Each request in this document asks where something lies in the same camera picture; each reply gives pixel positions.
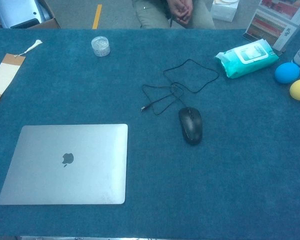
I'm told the silver laptop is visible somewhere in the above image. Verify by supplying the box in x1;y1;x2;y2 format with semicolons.
0;123;129;206

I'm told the teal wet wipes pack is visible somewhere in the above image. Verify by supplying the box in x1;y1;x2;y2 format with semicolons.
214;39;280;80

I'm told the blue foam ball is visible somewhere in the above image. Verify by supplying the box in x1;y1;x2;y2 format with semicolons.
274;62;300;84

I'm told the silver device in box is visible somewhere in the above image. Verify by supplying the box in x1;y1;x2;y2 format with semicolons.
0;0;53;29

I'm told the cardboard box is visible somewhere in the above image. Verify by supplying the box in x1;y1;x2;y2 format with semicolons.
0;0;62;30

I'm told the clear round plastic container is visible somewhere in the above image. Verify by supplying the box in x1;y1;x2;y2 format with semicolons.
90;36;111;57

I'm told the black computer mouse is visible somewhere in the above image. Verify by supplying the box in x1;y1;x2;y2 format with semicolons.
178;106;204;146

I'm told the blue felt table mat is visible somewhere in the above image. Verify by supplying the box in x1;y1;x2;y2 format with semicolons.
0;27;300;239

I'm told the seated person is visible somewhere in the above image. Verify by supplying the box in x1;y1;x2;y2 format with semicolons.
131;0;216;30

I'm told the brown white tasselled bookmark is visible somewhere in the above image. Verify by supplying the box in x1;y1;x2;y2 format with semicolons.
0;39;44;106

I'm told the white paper bag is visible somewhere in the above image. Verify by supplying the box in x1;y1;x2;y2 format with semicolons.
211;0;240;23

